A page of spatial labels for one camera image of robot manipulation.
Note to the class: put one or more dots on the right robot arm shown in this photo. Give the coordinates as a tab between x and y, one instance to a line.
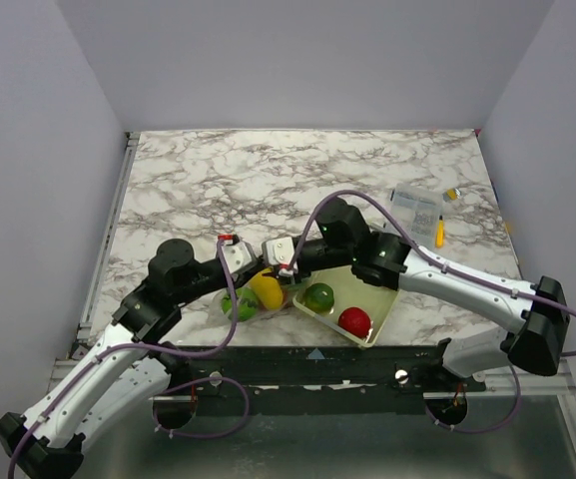
531	322

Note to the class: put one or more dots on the red apple toy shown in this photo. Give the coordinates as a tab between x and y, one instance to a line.
355	321

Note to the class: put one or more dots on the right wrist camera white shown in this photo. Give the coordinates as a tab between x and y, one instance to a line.
279	256

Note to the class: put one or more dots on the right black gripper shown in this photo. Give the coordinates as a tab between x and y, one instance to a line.
291	269

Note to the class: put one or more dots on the yellow lemon toy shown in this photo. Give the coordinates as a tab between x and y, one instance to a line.
267	288

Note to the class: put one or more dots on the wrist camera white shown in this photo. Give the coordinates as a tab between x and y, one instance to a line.
235	255
279	256

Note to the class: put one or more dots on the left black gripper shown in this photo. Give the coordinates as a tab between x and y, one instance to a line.
239	277

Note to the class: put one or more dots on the small yellow silver clip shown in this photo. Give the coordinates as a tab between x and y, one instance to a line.
452	195

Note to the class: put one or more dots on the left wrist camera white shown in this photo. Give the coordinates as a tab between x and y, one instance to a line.
235	255

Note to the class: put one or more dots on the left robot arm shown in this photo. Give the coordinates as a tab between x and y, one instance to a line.
45	441

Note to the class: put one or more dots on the green watermelon toy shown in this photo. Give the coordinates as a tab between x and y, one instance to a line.
248	304

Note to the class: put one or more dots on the yellow green mango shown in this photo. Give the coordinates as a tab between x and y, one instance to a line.
318	297

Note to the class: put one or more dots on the yellow handled cutter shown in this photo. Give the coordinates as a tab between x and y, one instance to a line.
439	237

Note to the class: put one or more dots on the clear zip top bag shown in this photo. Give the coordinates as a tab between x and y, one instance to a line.
217	317

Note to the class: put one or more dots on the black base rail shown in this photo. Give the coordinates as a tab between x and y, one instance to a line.
306	380

